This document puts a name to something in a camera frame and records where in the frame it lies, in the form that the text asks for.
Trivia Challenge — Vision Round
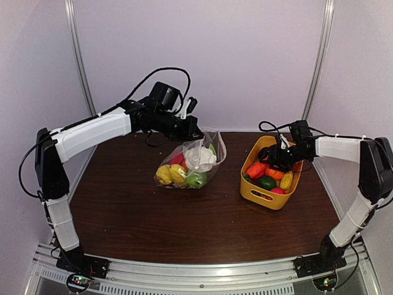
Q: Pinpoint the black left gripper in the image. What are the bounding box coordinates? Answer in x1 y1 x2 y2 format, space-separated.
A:
154 109 204 142

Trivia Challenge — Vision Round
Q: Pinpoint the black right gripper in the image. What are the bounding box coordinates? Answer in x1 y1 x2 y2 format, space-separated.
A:
260 143 309 172

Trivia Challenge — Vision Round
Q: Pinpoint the orange toy carrot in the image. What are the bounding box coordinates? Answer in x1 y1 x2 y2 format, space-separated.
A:
245 162 269 179

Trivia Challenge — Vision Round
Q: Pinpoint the red toy bell pepper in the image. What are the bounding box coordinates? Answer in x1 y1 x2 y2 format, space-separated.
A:
170 152 185 167

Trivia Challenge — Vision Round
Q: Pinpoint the white toy cauliflower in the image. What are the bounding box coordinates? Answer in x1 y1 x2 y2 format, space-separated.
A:
184 146 217 173

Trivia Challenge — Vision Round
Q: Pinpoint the yellow toy bell pepper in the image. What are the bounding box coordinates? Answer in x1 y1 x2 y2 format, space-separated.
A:
169 164 187 186

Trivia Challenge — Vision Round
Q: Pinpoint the clear zip top bag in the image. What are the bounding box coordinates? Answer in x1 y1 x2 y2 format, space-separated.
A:
154 127 227 189

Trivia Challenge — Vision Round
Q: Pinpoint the green toy apple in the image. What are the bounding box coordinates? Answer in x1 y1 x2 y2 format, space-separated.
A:
187 172 208 189

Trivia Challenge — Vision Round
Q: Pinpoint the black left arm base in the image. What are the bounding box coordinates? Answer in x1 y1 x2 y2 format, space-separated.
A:
56 252 109 279

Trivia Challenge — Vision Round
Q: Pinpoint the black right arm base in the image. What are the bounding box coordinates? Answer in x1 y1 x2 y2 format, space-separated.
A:
293 235 349 278

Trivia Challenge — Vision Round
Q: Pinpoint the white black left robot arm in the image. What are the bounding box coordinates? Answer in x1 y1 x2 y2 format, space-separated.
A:
35 82 204 273

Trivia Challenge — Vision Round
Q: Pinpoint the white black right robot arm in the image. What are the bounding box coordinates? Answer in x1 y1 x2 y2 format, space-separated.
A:
257 135 392 272

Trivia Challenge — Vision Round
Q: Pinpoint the orange toy orange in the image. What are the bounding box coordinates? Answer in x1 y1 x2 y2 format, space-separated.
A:
265 168 285 181

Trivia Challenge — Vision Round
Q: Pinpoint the yellow toy corn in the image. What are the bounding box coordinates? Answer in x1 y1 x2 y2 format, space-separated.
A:
279 171 294 191

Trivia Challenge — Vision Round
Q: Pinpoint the green toy avocado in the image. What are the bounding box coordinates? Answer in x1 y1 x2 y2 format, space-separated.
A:
257 175 277 191

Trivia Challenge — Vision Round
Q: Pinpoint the red toy apple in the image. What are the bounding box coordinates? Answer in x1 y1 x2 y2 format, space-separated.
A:
270 187 286 195

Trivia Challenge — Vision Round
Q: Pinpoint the yellow plastic basket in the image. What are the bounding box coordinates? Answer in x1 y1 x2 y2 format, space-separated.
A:
240 135 304 210

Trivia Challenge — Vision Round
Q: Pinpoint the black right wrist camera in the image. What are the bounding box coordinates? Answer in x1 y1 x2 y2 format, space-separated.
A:
275 133 295 151

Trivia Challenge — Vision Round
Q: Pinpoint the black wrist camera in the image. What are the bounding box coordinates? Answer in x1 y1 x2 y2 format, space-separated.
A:
177 96 198 120
275 133 295 151

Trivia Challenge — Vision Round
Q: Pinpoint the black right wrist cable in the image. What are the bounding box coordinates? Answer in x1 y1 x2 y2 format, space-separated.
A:
258 120 292 135

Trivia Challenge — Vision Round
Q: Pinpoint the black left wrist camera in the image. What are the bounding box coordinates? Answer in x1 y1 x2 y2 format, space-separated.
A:
177 96 198 120

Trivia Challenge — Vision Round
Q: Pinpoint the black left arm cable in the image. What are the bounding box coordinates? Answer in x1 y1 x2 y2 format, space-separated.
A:
98 67 191 117

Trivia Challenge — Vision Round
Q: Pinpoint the aluminium front rail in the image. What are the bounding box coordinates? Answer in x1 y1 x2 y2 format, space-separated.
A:
24 242 381 295

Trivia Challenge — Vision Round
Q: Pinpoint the left aluminium frame post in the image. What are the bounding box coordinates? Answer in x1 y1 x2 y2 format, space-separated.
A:
64 0 97 116

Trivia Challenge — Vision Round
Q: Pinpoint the aluminium frame post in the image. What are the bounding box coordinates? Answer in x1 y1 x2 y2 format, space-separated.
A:
302 0 335 120
64 0 97 116

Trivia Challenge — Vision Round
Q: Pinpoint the right aluminium frame post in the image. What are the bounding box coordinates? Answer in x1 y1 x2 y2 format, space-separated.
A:
302 0 335 120

